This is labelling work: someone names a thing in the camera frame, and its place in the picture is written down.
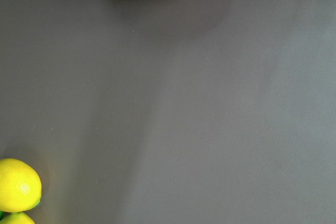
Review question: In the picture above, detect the yellow lemon far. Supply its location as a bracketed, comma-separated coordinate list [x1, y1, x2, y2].
[1, 158, 42, 213]

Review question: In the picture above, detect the yellow lemon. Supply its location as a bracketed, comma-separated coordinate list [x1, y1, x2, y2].
[0, 212, 35, 224]
[1, 158, 42, 213]

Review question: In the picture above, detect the yellow lemon near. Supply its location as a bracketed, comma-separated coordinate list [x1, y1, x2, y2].
[0, 212, 35, 224]

